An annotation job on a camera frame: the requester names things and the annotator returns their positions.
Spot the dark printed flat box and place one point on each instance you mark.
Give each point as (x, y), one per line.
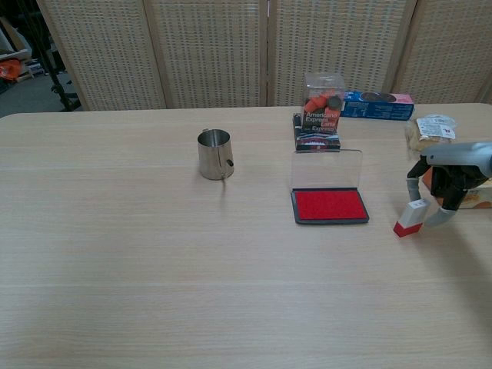
(317, 143)

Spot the stainless steel cup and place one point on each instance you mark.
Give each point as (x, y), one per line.
(211, 157)

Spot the clear coffee capsule box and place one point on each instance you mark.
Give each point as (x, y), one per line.
(321, 119)

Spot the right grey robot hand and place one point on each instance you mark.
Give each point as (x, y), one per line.
(461, 157)

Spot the red ink pad clear lid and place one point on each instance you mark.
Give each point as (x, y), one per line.
(330, 205)

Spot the orange wafer box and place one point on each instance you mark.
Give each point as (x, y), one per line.
(480, 200)

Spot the wooden woven folding screen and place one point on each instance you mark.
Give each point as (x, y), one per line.
(211, 50)

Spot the black tripod stand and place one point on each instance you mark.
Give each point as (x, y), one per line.
(57, 82)

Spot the red and white stamp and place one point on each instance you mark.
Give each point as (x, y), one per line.
(411, 219)

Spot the blue cookie box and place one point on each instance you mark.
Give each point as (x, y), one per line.
(376, 110)

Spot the clear bag of biscuits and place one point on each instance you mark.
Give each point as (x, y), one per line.
(426, 134)

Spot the orange bag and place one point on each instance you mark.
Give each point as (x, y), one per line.
(9, 70)

